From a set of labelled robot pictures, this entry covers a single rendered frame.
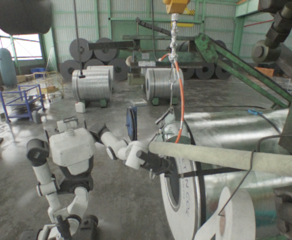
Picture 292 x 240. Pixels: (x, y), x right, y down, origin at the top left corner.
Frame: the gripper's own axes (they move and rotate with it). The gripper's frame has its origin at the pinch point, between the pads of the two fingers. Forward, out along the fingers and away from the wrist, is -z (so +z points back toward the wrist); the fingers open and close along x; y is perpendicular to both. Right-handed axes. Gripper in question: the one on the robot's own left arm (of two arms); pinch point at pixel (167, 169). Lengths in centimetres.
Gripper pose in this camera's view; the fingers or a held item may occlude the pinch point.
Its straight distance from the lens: 93.2
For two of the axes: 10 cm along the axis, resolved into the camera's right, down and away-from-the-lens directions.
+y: -0.4, -7.3, 6.9
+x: 7.3, -4.9, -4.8
